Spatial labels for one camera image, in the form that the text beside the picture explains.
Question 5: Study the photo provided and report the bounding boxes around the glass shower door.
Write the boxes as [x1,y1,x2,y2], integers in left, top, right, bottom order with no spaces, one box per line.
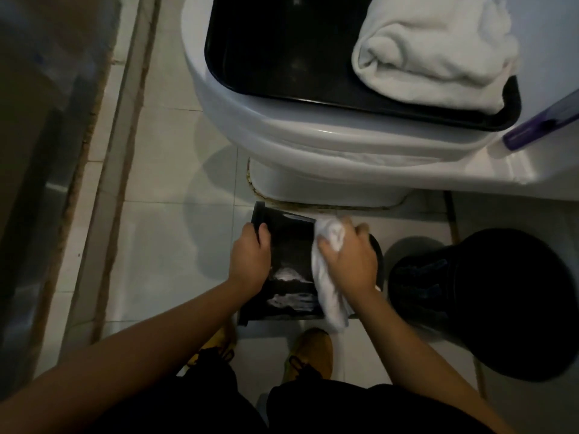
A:
[0,0,125,403]

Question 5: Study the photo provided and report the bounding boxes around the black plastic tray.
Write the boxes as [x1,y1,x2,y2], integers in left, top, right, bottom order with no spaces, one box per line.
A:
[204,0,522,132]

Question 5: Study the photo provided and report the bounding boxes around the yellow shoe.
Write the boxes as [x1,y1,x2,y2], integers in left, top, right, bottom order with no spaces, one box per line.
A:
[282,328,334,385]
[188,322,239,372]

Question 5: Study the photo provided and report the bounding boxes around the yellow left shoe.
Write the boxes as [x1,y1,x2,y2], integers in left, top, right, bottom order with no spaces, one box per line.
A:
[188,322,239,372]

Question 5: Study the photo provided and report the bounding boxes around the white folded towel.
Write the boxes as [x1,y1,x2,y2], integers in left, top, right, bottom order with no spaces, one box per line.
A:
[351,0,520,115]

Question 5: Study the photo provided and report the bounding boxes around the purple spray bottle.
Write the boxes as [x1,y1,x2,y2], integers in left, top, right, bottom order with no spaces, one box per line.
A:
[501,88,579,151]

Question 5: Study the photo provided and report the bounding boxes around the white toilet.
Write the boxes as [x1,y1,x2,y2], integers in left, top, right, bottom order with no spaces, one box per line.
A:
[181,0,579,209]

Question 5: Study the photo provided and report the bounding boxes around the black waste bin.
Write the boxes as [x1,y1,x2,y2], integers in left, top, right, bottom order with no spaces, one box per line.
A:
[238,201,385,327]

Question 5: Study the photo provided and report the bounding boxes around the person's left forearm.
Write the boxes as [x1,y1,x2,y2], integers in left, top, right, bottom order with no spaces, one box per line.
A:
[0,279,247,434]

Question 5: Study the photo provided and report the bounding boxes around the person's right hand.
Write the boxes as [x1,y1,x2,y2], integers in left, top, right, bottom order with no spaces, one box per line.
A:
[318,216,380,300]

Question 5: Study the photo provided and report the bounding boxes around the yellow right shoe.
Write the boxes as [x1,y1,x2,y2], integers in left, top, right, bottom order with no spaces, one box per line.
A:
[282,328,334,385]

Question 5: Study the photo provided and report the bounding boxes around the white cleaning cloth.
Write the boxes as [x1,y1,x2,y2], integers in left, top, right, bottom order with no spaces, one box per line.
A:
[311,216,359,332]

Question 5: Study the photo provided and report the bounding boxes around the person's left hand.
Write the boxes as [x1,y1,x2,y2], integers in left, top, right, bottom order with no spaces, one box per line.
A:
[228,222,272,293]

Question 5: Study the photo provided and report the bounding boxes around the person's right forearm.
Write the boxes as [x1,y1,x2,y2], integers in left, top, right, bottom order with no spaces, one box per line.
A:
[350,288,514,434]

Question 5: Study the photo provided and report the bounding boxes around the black trousers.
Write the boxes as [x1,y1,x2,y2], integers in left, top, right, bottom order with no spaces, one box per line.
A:
[88,348,498,434]

